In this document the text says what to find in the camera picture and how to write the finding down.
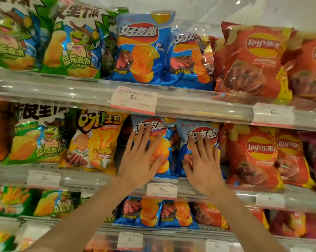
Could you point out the person's right hand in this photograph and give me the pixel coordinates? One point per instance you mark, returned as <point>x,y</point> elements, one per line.
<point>205,170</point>

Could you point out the person's left hand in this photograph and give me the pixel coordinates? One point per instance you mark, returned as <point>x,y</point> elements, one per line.
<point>137,165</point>

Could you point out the person's right little finger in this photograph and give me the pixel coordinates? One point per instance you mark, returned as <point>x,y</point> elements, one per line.
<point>217,156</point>

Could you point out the person's left little finger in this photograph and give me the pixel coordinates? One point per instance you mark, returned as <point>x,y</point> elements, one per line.
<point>130,144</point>

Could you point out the person's right thumb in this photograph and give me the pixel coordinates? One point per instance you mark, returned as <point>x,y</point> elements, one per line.
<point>187,166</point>

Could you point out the person's left thumb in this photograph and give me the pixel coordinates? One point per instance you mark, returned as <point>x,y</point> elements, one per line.
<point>159,165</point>

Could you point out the person's left middle finger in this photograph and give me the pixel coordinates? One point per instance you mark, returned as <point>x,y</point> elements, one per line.
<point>147,139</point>

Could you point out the person's right middle finger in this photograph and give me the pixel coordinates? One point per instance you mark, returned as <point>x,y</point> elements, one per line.
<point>202,145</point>

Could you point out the blue chip bag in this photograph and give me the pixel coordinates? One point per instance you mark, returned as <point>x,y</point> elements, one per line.
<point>164,154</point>
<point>139,211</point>
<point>177,215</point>
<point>186,62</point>
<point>141,49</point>
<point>183,139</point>

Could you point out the person's right forearm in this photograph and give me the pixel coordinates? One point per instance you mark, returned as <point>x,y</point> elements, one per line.
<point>247,223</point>

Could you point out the person's left forearm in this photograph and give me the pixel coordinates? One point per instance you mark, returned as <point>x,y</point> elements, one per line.
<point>79,223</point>

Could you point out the red chip bag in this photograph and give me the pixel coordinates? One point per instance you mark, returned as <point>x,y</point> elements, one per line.
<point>209,215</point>
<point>252,157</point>
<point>255,62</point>
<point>291,160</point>
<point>259,216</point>
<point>213,57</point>
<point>309,73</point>

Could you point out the yellow potato snack bag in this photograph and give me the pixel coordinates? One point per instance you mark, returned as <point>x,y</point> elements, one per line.
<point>95,144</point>

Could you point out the green frog chip bag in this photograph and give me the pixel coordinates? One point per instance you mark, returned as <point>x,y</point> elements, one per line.
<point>40,139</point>
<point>109,55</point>
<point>11,36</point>
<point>57,204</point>
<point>74,44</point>

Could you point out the green orange snack bag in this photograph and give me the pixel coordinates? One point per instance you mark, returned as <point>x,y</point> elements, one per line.
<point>11,200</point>

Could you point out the clear plastic shelf rail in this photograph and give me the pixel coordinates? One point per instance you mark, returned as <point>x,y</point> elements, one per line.
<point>173,234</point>
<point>68,91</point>
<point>89,178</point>

